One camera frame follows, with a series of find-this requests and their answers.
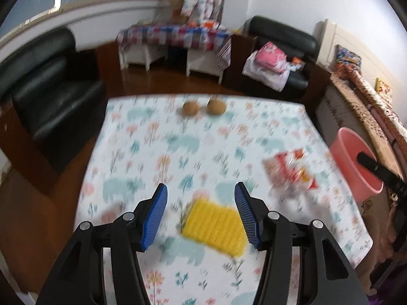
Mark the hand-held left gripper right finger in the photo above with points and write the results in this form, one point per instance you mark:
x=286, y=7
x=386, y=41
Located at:
x=248, y=217

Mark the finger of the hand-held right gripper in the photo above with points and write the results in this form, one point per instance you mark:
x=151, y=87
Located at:
x=373, y=164

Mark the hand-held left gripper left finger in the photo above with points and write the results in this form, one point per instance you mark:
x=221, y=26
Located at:
x=155, y=217

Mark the pink plastic bucket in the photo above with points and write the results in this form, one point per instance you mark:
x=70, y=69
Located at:
x=349, y=162

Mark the bed with lace cover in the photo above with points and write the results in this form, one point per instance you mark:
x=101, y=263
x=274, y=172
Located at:
x=349, y=111

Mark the rolled floral quilt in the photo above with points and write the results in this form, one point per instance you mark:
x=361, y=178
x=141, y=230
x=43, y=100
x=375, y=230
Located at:
x=378, y=104

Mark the red snack packet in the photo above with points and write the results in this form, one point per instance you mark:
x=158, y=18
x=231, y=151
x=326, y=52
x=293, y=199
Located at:
x=291, y=171

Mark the floral tablecloth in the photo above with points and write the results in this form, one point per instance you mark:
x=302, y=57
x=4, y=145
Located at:
x=143, y=152

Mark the yellow printed pillow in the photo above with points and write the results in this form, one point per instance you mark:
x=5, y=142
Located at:
x=383, y=86

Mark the colourful printed pillow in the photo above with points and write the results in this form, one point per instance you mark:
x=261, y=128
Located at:
x=348, y=57

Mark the walnut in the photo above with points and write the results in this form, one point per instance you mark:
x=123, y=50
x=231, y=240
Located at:
x=191, y=108
x=216, y=106

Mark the small orange box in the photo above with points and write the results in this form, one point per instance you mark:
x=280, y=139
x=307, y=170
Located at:
x=296, y=61

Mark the cream bed headboard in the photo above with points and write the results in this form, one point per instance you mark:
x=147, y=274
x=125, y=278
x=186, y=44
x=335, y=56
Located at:
x=337, y=35

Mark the white pink cloth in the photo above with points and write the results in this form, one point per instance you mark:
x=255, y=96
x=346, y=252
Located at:
x=270, y=78

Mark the pink folded clothes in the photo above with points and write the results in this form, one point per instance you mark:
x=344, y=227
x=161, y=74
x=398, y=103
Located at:
x=270, y=55

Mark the black leather armchair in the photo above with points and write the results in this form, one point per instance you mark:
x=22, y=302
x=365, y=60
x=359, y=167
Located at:
x=47, y=95
x=286, y=35

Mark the patterned hanging cloth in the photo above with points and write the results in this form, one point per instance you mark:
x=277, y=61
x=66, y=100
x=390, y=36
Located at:
x=224, y=54

